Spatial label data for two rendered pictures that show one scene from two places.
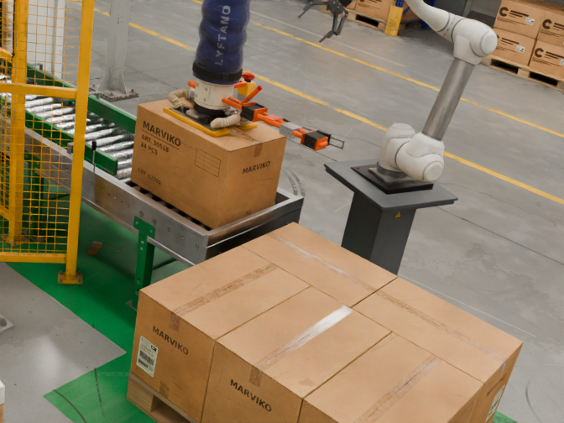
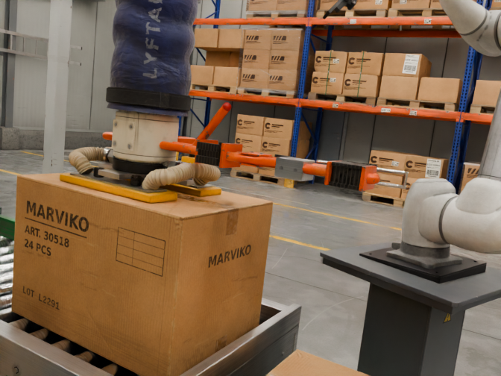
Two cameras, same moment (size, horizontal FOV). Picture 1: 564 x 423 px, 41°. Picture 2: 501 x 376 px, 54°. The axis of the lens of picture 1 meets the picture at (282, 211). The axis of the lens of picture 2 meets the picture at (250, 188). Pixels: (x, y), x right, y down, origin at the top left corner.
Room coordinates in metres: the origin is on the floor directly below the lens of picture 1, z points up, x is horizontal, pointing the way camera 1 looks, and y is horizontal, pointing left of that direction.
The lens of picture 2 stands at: (1.95, 0.19, 1.18)
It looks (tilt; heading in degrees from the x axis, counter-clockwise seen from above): 8 degrees down; 357
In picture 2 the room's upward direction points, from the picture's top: 6 degrees clockwise
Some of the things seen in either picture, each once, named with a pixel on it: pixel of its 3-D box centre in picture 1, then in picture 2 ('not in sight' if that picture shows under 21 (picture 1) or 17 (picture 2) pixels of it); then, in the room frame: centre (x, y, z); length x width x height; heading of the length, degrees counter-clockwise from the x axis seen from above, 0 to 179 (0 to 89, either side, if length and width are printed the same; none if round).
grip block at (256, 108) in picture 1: (253, 112); (218, 153); (3.16, 0.21, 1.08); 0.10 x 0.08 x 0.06; 145
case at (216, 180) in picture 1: (206, 159); (141, 257); (3.31, 0.40, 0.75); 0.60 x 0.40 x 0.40; 56
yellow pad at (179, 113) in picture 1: (195, 117); (116, 180); (3.22, 0.47, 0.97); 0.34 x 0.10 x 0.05; 55
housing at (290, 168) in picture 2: (289, 130); (294, 168); (3.03, 0.03, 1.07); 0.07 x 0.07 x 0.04; 55
